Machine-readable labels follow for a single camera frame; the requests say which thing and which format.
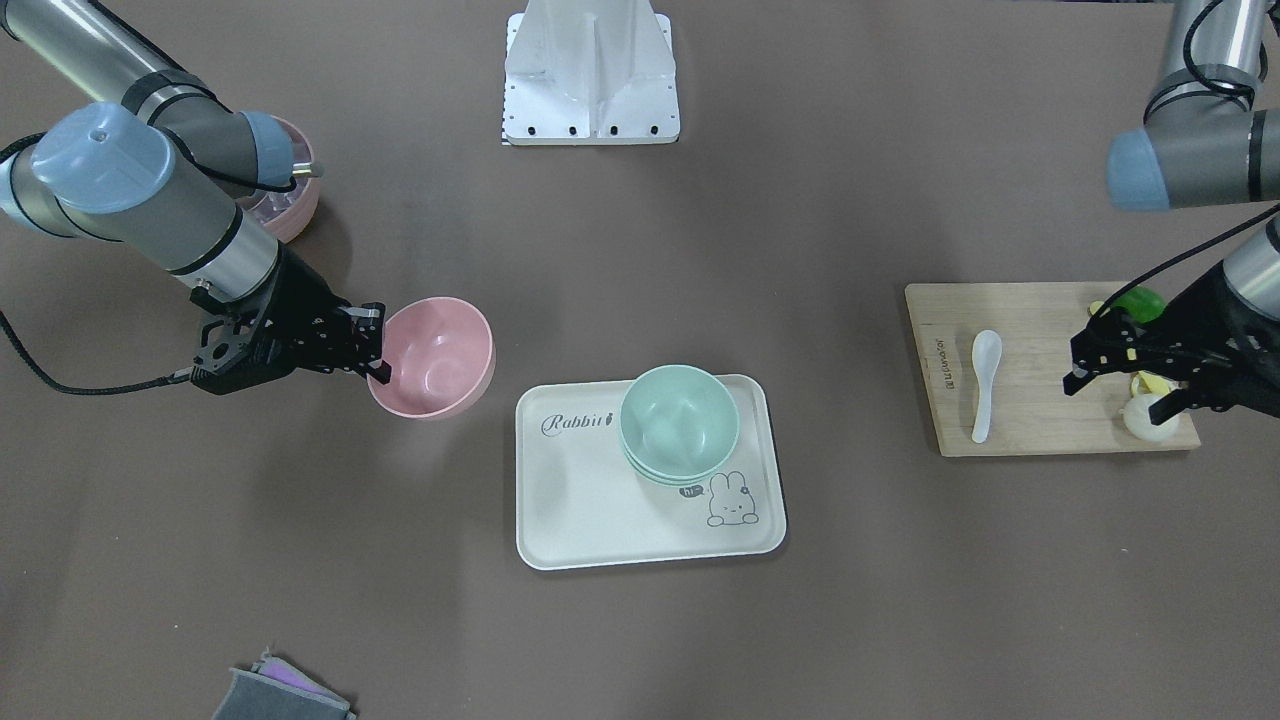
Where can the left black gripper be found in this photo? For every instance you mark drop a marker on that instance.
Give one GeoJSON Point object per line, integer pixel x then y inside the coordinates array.
{"type": "Point", "coordinates": [1216, 318]}

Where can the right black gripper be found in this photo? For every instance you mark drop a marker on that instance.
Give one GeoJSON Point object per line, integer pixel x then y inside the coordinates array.
{"type": "Point", "coordinates": [301, 297]}

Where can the white ceramic spoon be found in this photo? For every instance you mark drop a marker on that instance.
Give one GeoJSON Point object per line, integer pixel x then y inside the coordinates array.
{"type": "Point", "coordinates": [987, 351]}

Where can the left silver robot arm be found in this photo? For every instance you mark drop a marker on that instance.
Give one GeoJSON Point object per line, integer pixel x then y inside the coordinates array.
{"type": "Point", "coordinates": [1202, 143]}

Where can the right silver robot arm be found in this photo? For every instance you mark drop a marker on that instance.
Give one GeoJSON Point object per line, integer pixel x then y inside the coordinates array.
{"type": "Point", "coordinates": [157, 162]}

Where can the large pink bowl with glassware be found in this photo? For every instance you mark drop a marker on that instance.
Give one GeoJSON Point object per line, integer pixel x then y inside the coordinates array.
{"type": "Point", "coordinates": [286, 215]}

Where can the green bowl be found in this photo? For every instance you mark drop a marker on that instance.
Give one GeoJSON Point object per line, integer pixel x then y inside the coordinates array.
{"type": "Point", "coordinates": [678, 425]}

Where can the white toy bun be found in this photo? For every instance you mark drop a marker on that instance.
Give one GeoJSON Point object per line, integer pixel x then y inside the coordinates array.
{"type": "Point", "coordinates": [1138, 421]}

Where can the green lime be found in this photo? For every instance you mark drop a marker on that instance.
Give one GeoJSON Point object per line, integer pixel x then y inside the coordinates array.
{"type": "Point", "coordinates": [1141, 304]}

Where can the wooden cutting board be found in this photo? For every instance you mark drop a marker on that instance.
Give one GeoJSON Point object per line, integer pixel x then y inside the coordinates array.
{"type": "Point", "coordinates": [1031, 415]}

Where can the white rabbit tray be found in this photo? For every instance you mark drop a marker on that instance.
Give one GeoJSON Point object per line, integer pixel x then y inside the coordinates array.
{"type": "Point", "coordinates": [579, 504]}

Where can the grey and purple cloths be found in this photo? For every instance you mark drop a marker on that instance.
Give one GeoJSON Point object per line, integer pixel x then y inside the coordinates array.
{"type": "Point", "coordinates": [274, 688]}

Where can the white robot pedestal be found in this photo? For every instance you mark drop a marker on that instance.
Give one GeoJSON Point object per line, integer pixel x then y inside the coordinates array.
{"type": "Point", "coordinates": [589, 73]}

